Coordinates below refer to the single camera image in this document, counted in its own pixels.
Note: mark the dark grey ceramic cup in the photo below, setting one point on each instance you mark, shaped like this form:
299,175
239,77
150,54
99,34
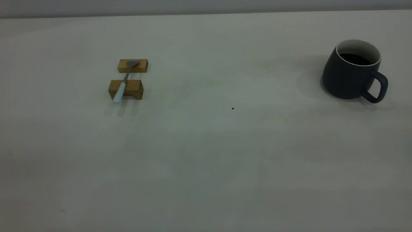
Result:
344,80

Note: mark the notched wooden block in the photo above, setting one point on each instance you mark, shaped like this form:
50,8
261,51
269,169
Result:
135,87

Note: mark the flat wooden block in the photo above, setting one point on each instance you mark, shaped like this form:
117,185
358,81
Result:
142,66

